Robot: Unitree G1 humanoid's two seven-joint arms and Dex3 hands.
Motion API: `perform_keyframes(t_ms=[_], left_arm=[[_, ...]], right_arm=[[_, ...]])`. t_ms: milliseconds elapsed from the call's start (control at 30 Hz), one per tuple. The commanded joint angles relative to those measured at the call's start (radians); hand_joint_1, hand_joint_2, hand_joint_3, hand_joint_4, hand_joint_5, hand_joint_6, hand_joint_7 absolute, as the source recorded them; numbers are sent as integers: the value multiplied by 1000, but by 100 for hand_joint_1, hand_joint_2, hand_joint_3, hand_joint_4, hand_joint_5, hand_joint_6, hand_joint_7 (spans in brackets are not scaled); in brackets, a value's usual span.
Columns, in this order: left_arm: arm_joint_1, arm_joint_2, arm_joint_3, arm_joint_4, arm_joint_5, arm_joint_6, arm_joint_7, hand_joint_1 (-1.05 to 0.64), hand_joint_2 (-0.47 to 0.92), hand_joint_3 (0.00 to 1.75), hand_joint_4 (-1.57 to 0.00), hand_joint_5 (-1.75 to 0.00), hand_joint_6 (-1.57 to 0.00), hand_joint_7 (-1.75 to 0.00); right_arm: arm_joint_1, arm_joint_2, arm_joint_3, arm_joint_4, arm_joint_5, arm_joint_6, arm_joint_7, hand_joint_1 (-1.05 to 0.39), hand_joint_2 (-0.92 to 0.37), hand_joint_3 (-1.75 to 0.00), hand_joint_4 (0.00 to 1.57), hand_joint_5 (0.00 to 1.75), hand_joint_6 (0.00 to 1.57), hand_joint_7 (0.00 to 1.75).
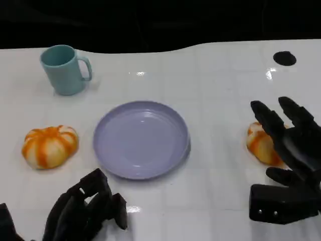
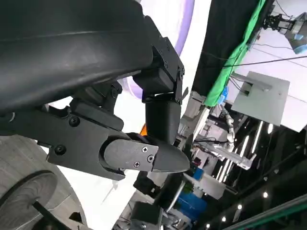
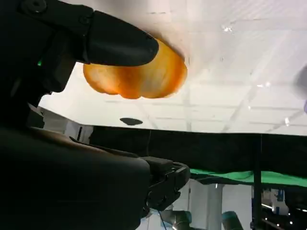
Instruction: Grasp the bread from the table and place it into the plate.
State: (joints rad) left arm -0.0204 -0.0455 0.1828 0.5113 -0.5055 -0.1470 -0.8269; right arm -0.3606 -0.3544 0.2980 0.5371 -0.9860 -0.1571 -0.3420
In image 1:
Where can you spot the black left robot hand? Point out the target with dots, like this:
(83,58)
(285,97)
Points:
(72,216)

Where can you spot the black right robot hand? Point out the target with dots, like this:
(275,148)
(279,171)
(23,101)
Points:
(296,145)

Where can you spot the orange white toy bread roll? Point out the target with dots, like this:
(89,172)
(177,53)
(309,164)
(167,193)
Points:
(258,148)
(47,148)

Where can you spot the black round table grommet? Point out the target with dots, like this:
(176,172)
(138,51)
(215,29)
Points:
(284,58)

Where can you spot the lilac plate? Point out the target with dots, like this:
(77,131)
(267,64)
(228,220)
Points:
(140,140)

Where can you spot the pale green mug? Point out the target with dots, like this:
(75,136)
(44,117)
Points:
(62,72)

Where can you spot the black cloth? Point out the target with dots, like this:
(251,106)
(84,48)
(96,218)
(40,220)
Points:
(160,25)

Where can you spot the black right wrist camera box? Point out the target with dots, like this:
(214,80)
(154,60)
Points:
(276,203)

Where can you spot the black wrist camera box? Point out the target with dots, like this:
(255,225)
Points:
(276,203)
(5,223)

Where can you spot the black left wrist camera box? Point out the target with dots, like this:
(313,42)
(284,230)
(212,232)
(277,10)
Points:
(5,223)

